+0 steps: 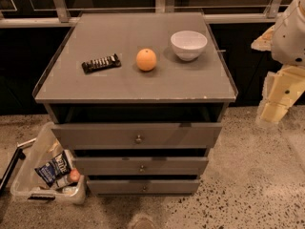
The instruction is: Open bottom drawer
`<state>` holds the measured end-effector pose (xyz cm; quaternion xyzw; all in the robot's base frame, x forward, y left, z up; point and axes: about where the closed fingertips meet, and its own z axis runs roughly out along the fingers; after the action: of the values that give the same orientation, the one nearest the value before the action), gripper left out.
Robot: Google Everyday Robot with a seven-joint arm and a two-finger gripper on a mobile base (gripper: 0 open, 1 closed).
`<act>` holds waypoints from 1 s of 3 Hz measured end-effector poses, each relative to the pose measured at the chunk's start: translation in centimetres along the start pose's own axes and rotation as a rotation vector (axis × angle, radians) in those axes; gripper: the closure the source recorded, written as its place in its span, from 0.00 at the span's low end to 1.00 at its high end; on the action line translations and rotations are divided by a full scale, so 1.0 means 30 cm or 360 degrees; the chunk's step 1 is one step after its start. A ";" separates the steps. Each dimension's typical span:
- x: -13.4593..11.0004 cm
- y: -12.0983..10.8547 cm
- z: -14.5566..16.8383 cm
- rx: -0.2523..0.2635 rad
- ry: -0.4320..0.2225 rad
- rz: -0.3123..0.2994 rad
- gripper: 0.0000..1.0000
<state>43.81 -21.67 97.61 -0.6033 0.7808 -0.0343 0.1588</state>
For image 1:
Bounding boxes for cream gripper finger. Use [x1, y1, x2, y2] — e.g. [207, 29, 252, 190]
[257, 99, 288, 123]

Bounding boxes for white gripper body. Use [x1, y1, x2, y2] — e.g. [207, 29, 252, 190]
[267, 65, 305, 109]

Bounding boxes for grey bottom drawer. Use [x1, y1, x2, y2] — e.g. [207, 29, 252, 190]
[87, 179, 199, 195]

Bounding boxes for grey drawer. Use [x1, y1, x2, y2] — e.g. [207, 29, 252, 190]
[87, 179, 199, 195]
[51, 123, 222, 150]
[72, 157, 208, 176]

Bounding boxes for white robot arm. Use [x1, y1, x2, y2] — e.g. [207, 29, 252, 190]
[251, 0, 305, 123]

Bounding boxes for grey top drawer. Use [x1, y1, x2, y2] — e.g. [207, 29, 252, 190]
[51, 123, 222, 150]

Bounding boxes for grey drawer cabinet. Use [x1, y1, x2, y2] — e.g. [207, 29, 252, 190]
[33, 12, 237, 181]

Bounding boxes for grey middle drawer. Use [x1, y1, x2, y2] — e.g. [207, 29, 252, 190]
[72, 157, 208, 176]

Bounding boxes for white ceramic bowl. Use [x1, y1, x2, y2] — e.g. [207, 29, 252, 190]
[171, 31, 208, 61]

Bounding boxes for orange fruit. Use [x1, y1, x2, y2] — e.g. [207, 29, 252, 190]
[136, 49, 156, 72]

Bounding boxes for black snack bar wrapper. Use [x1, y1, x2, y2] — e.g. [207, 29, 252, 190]
[82, 53, 121, 74]

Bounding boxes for red apple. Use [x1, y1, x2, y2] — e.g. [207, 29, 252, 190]
[69, 169, 80, 182]

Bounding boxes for blue chip bag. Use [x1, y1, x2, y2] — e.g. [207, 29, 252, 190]
[34, 152, 71, 187]

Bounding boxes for clear plastic bin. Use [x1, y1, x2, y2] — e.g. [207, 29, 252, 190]
[10, 122, 86, 204]

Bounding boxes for metal railing frame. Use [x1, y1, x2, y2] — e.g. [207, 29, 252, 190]
[0, 0, 293, 28]

